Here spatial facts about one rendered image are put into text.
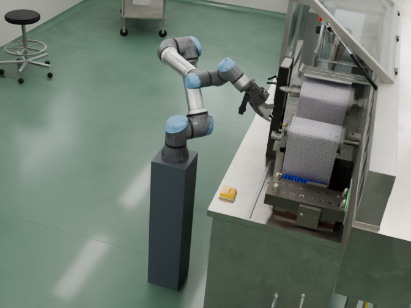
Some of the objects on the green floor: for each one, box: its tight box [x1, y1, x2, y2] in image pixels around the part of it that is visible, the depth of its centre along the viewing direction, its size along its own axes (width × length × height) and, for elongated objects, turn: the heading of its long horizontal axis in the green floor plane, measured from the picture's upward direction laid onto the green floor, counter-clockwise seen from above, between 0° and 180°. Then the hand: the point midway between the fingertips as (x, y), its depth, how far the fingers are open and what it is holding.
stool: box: [0, 9, 53, 84], centre depth 572 cm, size 55×53×62 cm
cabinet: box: [203, 218, 340, 308], centre depth 390 cm, size 252×64×86 cm, turn 156°
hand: (269, 118), depth 269 cm, fingers open, 3 cm apart
